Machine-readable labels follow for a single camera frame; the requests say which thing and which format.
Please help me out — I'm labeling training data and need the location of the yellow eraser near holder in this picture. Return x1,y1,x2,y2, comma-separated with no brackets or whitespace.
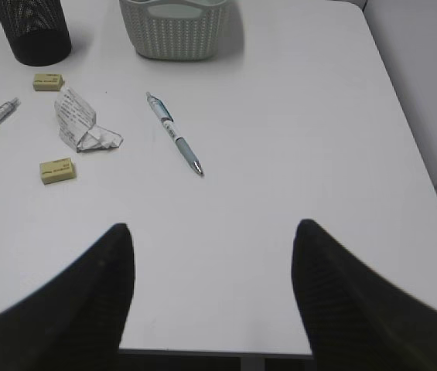
32,73,64,91

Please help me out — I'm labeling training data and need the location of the black mesh pen holder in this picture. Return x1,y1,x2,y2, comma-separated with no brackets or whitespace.
0,0,72,66

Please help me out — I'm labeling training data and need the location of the pale green woven basket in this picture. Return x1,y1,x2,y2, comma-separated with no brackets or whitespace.
119,1,231,61

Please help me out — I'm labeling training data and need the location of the blue grey ballpoint pen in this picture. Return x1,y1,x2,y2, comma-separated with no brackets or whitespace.
146,92,204,177

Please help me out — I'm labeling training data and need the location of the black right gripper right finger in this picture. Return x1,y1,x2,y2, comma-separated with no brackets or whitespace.
291,220,437,370

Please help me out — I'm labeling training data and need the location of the yellow eraser right front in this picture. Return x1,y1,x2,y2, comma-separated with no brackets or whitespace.
39,158,76,185

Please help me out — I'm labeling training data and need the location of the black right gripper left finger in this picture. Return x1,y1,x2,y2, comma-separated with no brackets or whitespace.
0,223,135,370

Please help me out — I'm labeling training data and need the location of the white waste paper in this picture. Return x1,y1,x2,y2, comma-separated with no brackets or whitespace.
54,85,123,152

